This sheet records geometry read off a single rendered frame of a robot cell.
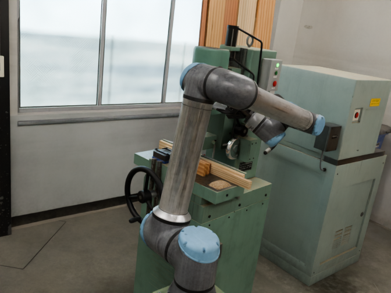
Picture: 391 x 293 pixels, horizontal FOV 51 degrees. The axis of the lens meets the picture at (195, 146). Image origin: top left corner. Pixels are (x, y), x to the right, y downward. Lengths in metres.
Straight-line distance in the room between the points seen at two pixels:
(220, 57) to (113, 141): 1.68
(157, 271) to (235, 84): 1.27
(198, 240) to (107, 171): 2.10
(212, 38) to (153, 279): 2.09
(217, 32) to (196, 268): 2.52
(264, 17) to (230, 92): 2.72
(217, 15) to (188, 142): 2.29
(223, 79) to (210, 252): 0.58
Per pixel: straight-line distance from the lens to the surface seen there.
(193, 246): 1.42
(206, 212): 1.94
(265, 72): 2.14
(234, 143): 2.08
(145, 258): 2.35
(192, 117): 1.43
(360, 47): 4.23
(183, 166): 1.47
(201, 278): 1.47
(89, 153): 3.33
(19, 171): 3.18
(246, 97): 1.37
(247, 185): 1.92
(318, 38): 4.49
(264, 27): 4.05
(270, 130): 1.82
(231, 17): 3.77
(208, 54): 1.92
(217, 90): 1.36
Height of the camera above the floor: 1.61
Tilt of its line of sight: 17 degrees down
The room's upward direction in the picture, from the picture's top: 7 degrees clockwise
